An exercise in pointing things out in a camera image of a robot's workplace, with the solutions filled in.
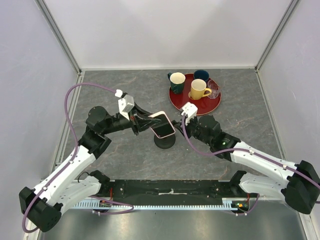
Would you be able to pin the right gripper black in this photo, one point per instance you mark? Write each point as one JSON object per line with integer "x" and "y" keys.
{"x": 186, "y": 126}

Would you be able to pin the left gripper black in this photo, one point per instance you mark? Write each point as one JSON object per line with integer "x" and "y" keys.
{"x": 137, "y": 116}

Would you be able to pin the phone with pink case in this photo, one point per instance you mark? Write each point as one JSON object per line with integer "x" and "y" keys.
{"x": 164, "y": 128}

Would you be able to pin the black phone stand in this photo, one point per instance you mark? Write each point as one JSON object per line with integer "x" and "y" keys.
{"x": 166, "y": 142}

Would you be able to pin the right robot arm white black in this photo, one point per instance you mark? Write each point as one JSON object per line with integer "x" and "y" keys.
{"x": 298, "y": 184}

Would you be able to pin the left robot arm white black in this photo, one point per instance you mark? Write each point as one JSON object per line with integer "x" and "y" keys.
{"x": 45, "y": 203}

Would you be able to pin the round red tray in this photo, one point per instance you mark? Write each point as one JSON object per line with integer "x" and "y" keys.
{"x": 205, "y": 105}

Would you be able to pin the yellow mug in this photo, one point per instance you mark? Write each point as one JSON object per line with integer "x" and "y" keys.
{"x": 199, "y": 89}

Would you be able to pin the green mug cream inside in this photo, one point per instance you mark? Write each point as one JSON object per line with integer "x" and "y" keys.
{"x": 177, "y": 82}

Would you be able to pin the clear glass cup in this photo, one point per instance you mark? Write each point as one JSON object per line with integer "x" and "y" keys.
{"x": 215, "y": 89}

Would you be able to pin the dark blue mug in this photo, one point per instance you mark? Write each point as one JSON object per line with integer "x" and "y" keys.
{"x": 202, "y": 75}

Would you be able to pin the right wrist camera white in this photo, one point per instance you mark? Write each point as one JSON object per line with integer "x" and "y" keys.
{"x": 189, "y": 110}

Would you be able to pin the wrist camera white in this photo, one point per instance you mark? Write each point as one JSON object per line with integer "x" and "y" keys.
{"x": 189, "y": 110}
{"x": 126, "y": 104}

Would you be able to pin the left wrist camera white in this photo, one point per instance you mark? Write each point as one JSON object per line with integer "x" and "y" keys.
{"x": 126, "y": 104}

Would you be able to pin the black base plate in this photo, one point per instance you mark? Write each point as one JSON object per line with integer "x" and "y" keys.
{"x": 170, "y": 192}

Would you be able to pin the slotted cable duct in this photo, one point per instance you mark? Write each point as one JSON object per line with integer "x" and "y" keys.
{"x": 226, "y": 204}

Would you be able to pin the left aluminium frame post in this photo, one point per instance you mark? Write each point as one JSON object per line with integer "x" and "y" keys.
{"x": 58, "y": 34}

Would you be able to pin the aluminium frame post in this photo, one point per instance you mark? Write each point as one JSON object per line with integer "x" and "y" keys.
{"x": 58, "y": 34}
{"x": 293, "y": 4}

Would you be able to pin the right aluminium frame post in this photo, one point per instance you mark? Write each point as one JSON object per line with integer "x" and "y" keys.
{"x": 293, "y": 4}

